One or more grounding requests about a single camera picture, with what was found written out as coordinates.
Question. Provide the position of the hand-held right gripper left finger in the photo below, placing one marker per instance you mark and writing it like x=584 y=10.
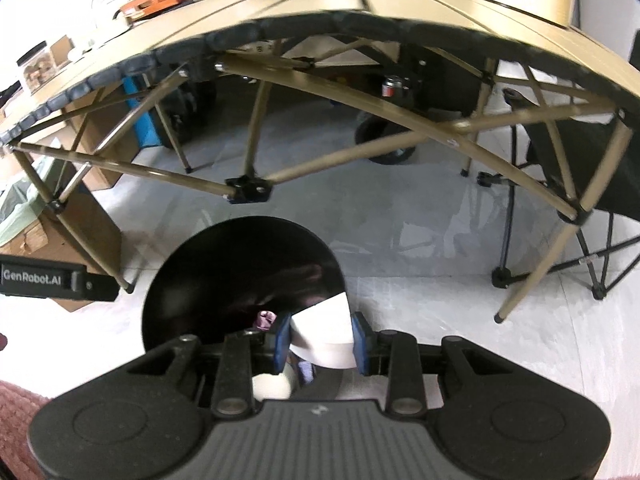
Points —
x=281 y=345

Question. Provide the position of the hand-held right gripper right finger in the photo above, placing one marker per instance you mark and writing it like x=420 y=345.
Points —
x=361 y=345

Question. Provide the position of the pink satin scrunchie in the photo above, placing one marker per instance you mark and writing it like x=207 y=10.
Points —
x=265 y=319

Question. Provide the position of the white half-round sponge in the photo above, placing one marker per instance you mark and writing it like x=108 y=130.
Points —
x=322 y=332

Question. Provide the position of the white wedge sponge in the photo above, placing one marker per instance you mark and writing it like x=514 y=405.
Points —
x=272 y=387

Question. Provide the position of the black round base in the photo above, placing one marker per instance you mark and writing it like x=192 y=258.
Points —
x=225 y=270

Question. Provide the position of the large cardboard box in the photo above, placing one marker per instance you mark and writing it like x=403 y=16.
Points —
x=90 y=230

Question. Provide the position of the pale green plastic bag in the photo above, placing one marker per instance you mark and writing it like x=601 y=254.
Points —
x=25 y=200

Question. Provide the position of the pink fuzzy clothing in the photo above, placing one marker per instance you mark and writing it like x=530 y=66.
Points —
x=20 y=435

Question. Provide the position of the blue foam board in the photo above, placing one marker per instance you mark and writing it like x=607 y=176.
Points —
x=145 y=115

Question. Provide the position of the clear snack jar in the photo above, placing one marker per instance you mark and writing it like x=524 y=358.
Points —
x=37 y=72

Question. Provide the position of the small tan box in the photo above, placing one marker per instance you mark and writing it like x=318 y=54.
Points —
x=62 y=50

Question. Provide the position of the red spray can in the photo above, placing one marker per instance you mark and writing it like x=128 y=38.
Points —
x=392 y=86

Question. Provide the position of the black folding chair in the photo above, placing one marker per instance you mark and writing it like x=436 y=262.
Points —
x=575 y=160

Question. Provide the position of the tan folding table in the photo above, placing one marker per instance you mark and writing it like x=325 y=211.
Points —
x=450 y=10

